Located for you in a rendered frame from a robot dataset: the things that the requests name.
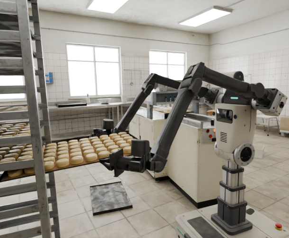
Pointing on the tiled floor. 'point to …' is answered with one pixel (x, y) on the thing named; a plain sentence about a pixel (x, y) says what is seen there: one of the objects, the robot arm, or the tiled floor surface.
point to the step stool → (268, 122)
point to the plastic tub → (259, 150)
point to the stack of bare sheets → (109, 198)
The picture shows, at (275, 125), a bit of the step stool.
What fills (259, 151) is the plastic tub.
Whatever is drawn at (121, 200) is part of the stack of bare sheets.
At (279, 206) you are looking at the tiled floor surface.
